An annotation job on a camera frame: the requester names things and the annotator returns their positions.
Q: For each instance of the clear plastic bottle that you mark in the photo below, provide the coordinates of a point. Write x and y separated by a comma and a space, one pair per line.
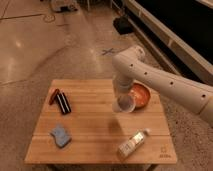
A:
126, 148

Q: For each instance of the red brown small block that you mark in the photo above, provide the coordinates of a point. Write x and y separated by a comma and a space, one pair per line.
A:
52, 97

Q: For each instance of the blue sponge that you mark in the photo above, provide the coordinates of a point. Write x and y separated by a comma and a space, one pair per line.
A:
60, 135

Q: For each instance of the black bag on floor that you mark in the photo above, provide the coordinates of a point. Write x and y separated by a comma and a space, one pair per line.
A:
122, 25

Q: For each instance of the orange ceramic bowl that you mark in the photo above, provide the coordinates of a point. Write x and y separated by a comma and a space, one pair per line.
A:
140, 94

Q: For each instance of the long white bench frame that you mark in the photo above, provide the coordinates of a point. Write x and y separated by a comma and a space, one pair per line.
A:
185, 27

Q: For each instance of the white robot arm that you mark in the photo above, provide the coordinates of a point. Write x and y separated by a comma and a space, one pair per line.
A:
194, 96

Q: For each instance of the white machine on floor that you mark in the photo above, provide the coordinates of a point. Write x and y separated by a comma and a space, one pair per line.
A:
63, 5

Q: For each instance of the wooden slatted table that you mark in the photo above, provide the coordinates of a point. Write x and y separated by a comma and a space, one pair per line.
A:
97, 131

